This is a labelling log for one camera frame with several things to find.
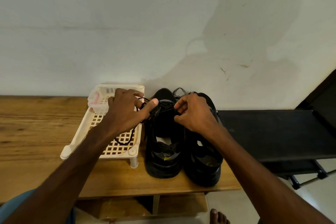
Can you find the black shoelaces bundle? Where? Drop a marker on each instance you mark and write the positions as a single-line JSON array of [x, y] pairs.
[[126, 138]]

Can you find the low wooden table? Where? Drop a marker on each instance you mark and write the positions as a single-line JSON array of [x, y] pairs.
[[31, 132]]

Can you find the black white patterned shoelace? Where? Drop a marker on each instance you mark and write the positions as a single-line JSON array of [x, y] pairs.
[[178, 92], [188, 94]]

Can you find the person's right forearm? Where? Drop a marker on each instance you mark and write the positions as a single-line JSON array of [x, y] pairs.
[[273, 184]]

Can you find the black shoe rack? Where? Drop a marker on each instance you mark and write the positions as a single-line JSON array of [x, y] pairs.
[[283, 134]]

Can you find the dark door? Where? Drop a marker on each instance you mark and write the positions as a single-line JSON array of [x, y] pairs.
[[321, 95]]

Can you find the large white plastic tray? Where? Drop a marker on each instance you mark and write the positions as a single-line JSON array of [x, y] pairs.
[[84, 121]]

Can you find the person's left hand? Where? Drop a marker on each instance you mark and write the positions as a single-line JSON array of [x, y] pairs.
[[123, 111]]

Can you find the person's blue shorts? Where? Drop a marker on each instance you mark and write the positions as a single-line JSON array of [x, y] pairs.
[[15, 205]]

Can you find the small white plastic basket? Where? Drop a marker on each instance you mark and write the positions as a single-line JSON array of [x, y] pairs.
[[97, 100]]

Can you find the black shoe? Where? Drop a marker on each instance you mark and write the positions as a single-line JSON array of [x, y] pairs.
[[203, 163], [164, 158]]

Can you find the person's right hand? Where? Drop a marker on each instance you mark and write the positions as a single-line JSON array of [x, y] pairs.
[[197, 113]]

